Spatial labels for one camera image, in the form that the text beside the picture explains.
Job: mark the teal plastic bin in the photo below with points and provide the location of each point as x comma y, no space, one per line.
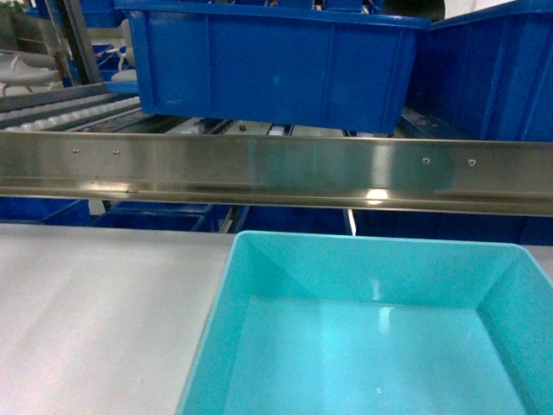
324,324

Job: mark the blue bins under shelf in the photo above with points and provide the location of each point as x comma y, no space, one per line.
523,230

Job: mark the large blue bin centre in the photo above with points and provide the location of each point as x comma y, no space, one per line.
283,65

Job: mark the white roller conveyor track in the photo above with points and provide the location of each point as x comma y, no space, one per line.
48,116

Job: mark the blue bin right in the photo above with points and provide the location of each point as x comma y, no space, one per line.
488,73

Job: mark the stainless steel shelf rail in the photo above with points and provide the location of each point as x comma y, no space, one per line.
409,174

